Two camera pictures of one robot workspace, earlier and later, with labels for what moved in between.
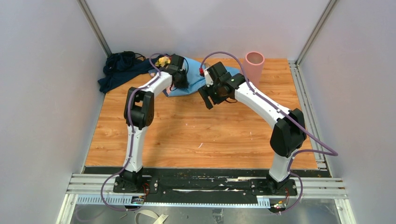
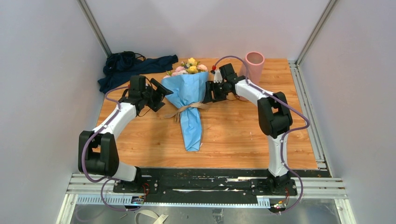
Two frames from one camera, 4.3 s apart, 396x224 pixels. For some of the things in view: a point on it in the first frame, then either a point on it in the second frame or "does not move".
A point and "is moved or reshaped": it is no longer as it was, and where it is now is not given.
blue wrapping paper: [195, 80] is moved or reshaped
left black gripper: [185, 84] -> [159, 93]
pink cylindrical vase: [253, 63] does not move
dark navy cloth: [120, 63] does not move
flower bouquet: [162, 61] -> [191, 66]
